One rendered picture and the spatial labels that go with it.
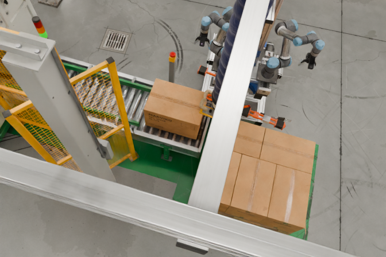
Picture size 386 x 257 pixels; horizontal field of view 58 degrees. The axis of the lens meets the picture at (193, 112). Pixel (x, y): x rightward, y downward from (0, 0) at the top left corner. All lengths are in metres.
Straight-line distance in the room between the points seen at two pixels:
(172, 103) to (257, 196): 1.34
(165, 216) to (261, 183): 2.96
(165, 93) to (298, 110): 2.08
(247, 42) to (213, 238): 0.81
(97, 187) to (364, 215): 4.16
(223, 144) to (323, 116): 3.96
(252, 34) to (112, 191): 0.86
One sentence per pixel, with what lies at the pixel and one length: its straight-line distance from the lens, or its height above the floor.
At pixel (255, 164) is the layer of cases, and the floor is 0.54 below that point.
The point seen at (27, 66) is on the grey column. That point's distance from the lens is 1.50.
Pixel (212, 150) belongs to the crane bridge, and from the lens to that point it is 1.20.
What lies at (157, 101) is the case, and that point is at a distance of 3.64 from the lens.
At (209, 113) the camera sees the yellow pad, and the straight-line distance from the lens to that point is 3.46.
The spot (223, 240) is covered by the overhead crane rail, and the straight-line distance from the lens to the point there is 0.98.
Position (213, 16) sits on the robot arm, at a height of 1.85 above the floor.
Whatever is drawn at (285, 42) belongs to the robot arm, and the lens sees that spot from 3.64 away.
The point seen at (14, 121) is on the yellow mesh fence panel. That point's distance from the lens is 2.56.
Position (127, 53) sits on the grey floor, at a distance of 5.15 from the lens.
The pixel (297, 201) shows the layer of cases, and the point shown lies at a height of 0.54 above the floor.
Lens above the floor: 4.17
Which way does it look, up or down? 64 degrees down
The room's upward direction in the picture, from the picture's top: 10 degrees clockwise
